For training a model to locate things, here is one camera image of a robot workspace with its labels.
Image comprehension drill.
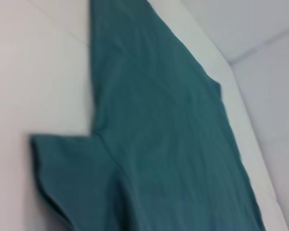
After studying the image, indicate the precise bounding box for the teal blue t-shirt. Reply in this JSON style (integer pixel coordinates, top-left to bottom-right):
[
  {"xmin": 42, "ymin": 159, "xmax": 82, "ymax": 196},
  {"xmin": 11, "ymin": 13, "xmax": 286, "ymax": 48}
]
[{"xmin": 30, "ymin": 0, "xmax": 267, "ymax": 231}]

